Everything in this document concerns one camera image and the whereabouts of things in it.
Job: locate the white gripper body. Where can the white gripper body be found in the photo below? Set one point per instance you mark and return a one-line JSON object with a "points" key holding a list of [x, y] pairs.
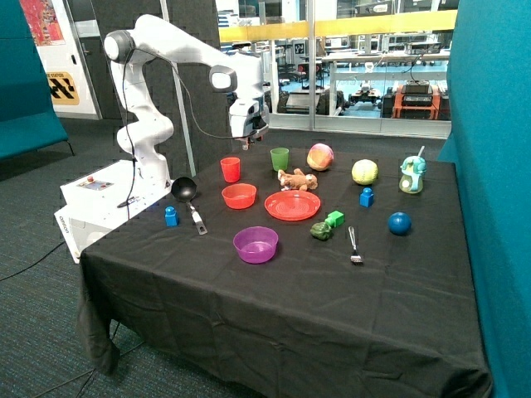
{"points": [[249, 118]]}

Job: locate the red plastic cup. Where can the red plastic cup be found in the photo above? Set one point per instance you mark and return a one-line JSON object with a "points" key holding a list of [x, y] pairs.
{"points": [[231, 169]]}

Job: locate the red plastic bowl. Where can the red plastic bowl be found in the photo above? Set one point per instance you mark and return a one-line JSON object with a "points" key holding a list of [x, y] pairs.
{"points": [[239, 196]]}

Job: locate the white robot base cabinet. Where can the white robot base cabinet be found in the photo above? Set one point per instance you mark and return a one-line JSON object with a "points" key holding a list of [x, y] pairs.
{"points": [[103, 200]]}

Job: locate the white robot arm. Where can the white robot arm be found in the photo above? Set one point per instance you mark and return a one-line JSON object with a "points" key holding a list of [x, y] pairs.
{"points": [[151, 38]]}

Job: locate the green plastic cup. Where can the green plastic cup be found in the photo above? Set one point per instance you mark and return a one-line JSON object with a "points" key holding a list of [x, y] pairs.
{"points": [[279, 158]]}

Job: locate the red plastic plate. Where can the red plastic plate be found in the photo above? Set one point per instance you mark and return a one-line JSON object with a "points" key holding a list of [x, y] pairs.
{"points": [[292, 205]]}

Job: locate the purple plastic bowl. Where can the purple plastic bowl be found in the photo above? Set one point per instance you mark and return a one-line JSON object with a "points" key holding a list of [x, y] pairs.
{"points": [[256, 245]]}

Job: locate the teal sippy cup with straw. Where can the teal sippy cup with straw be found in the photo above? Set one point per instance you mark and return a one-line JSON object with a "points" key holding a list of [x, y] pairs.
{"points": [[413, 169]]}

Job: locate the brown plush toy dog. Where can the brown plush toy dog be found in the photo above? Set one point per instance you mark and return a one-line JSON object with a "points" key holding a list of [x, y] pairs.
{"points": [[298, 180]]}

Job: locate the pink orange soft ball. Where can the pink orange soft ball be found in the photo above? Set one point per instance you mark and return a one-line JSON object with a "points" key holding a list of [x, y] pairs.
{"points": [[320, 157]]}

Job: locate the blue toy block left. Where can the blue toy block left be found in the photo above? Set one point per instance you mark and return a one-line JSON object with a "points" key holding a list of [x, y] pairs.
{"points": [[171, 217]]}

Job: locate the blue toy block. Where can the blue toy block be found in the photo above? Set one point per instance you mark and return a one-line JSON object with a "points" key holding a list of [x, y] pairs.
{"points": [[366, 198], [171, 217]]}

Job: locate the yellow green softball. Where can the yellow green softball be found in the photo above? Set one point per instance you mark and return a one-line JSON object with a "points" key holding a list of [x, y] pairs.
{"points": [[364, 172]]}

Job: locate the green toy block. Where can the green toy block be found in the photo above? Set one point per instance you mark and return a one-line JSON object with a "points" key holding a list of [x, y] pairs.
{"points": [[335, 219]]}

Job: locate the dark green plush toy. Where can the dark green plush toy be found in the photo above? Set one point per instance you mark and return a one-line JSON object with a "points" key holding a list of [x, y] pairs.
{"points": [[321, 231]]}

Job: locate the blue toy block right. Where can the blue toy block right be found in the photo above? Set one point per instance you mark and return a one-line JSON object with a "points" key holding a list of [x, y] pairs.
{"points": [[366, 198]]}

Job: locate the black tablecloth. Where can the black tablecloth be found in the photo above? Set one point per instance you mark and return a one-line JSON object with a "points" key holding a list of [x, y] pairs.
{"points": [[307, 323]]}

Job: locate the metal fork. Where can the metal fork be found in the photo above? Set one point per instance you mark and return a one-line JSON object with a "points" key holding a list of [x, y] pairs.
{"points": [[355, 257]]}

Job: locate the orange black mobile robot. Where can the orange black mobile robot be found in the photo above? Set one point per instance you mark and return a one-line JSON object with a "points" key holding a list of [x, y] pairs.
{"points": [[417, 99]]}

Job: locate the dark blue ball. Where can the dark blue ball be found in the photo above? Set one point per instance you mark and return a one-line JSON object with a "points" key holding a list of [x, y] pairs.
{"points": [[399, 223]]}

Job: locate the teal sofa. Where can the teal sofa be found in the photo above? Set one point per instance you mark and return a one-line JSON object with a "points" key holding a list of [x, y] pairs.
{"points": [[28, 120]]}

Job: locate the teal partition panel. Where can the teal partition panel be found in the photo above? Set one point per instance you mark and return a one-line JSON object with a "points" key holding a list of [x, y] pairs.
{"points": [[489, 82]]}

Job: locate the black ladle with metal handle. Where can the black ladle with metal handle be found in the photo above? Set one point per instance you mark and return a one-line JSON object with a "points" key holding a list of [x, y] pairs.
{"points": [[184, 189]]}

